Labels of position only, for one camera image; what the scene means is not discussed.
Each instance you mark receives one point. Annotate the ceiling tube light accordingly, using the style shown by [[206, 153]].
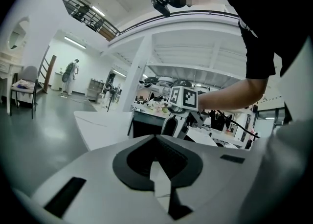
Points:
[[119, 73], [98, 11], [74, 42]]

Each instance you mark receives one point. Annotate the person's right forearm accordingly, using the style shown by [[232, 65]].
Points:
[[232, 96]]

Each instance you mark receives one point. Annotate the black office chair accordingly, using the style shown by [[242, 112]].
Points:
[[82, 12], [96, 24]]

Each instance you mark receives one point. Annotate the potted white pink flowers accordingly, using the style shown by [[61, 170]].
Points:
[[159, 105]]

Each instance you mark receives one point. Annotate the person's black shirt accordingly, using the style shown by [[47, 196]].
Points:
[[269, 22]]

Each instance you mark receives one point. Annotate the black standing fan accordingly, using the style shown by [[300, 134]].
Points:
[[112, 93]]

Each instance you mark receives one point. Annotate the black mezzanine railing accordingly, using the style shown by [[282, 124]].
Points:
[[171, 15]]

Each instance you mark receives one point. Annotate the black head-worn camera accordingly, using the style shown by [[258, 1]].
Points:
[[161, 5]]

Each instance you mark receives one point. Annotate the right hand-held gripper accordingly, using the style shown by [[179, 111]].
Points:
[[189, 98]]

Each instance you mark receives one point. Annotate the white shelf rack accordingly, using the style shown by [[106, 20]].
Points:
[[137, 71]]

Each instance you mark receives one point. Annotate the dark green box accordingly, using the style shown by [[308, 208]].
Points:
[[146, 126]]

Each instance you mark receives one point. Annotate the white marble table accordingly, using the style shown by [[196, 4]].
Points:
[[102, 125]]

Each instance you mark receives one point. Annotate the small wooden cabinet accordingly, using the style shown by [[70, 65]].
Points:
[[95, 89]]

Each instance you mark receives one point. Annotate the oval vanity mirror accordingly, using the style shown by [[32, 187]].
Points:
[[17, 33]]

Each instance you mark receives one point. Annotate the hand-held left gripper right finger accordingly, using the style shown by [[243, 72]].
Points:
[[220, 181]]

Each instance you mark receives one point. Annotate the grey upholstered chair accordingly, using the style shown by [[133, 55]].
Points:
[[28, 76]]

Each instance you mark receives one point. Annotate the white vanity dresser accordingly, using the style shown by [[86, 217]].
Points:
[[5, 66]]

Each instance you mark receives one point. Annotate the white cloth bundle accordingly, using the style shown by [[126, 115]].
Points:
[[23, 84]]

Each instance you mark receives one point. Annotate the dark stair railing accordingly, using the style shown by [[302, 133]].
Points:
[[50, 71]]

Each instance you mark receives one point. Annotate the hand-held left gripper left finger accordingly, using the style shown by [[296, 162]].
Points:
[[97, 181]]

